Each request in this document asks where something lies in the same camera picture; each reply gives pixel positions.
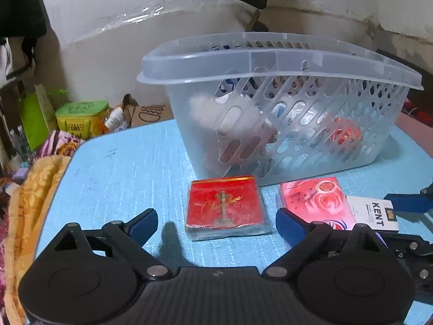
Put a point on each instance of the white cigarette pack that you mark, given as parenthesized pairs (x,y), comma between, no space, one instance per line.
(370,211)

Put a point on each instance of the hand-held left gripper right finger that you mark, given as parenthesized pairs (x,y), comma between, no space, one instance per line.
(288,226)

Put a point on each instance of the purple floral cloth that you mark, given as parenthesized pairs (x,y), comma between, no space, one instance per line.
(62,142)

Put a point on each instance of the small white bottle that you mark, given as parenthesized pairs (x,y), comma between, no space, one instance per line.
(116,119)

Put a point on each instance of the yellow green box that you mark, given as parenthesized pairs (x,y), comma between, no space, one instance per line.
(81,118)

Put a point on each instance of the blue white patterned packet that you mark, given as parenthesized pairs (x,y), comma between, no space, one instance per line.
(227,88)

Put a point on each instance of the clear plastic basket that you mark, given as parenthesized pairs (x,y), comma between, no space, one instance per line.
(280,108)

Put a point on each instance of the red cigarette pack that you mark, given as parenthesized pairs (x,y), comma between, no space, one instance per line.
(226,206)

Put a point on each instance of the dark hanging clothing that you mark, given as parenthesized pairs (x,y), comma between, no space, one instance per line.
(20,17)

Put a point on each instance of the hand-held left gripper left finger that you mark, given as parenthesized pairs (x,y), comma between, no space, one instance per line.
(144,225)

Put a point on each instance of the orange blanket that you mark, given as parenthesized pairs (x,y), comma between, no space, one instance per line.
(30,216)

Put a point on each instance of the pink rose cigarette pack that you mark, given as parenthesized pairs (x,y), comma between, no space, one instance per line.
(313,199)

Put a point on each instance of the brown cardboard box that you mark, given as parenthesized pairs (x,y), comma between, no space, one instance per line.
(150,115)

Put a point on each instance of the red round item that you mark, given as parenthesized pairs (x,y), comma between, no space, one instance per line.
(345,132)

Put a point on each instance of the white fluffy item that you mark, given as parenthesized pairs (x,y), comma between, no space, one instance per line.
(220,111)

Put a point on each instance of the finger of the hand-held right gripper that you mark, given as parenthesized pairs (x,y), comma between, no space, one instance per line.
(406,203)
(417,247)

